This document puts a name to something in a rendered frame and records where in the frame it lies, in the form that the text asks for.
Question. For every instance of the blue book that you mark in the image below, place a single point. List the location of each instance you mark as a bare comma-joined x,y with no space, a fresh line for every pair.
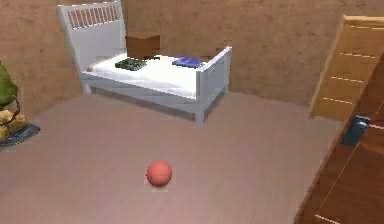
187,62

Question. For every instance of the white bed with grey frame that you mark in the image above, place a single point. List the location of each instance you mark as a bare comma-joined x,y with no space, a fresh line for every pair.
156,75

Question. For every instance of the orange red ball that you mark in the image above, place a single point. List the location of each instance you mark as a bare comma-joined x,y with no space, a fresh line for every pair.
159,173

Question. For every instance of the dark brown wooden door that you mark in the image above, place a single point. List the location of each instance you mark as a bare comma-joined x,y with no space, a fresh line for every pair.
353,180

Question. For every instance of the light wooden chest of drawers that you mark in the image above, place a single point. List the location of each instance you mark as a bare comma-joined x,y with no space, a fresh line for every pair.
350,66

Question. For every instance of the brown wooden bedside cabinet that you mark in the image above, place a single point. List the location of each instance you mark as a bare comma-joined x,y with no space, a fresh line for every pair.
143,45

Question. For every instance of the green house plant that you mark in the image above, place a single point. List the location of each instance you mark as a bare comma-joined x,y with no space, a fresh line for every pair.
7,103

